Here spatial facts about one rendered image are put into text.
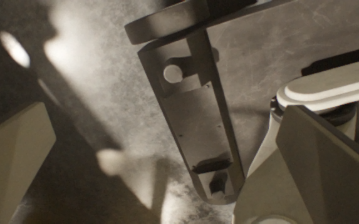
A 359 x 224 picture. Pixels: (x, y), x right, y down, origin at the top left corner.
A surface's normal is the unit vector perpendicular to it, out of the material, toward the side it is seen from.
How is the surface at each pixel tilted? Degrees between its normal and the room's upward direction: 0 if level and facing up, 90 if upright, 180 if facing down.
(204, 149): 0
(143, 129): 0
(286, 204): 115
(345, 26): 0
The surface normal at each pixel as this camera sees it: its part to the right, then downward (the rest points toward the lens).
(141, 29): -0.47, 0.51
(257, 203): -0.25, -0.97
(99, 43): -0.07, 0.48
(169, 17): 0.11, 0.39
